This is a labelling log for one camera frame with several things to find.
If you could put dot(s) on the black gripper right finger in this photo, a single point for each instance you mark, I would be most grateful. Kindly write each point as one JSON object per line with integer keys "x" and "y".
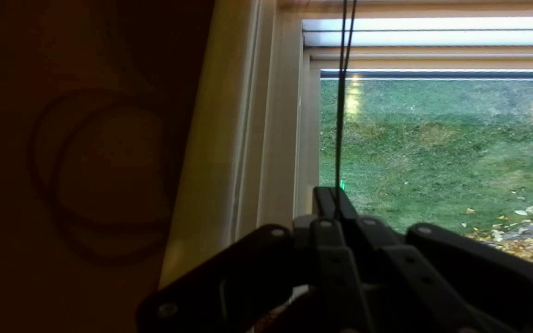
{"x": 350, "y": 214}

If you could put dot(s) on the white window frame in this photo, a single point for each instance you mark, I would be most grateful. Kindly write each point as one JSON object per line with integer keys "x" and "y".
{"x": 272, "y": 123}

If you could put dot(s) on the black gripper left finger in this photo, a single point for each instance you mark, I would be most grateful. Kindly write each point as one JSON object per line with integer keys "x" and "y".
{"x": 324, "y": 205}

